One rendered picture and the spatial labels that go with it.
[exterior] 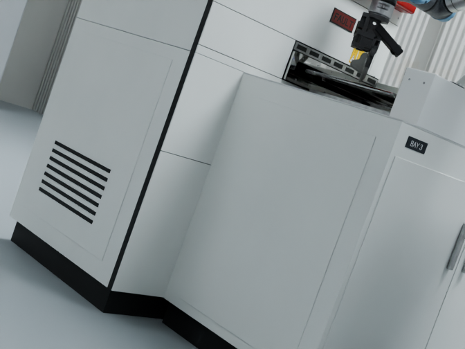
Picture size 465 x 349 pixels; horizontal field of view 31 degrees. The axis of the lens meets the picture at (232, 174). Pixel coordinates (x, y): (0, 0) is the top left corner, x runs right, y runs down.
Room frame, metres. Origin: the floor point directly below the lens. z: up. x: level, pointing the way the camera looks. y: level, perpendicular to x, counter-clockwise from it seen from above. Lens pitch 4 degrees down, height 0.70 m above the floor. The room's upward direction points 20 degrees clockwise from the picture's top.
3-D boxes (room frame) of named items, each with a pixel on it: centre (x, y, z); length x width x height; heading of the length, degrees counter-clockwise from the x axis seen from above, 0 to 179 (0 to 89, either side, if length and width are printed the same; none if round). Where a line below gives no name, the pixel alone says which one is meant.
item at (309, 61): (2.81, -0.21, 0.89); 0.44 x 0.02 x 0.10; 133
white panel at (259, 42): (2.70, -0.07, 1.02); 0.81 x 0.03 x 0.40; 133
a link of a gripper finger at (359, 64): (2.65, -0.26, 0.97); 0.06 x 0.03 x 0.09; 87
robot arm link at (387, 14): (2.66, -0.27, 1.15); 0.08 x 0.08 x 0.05
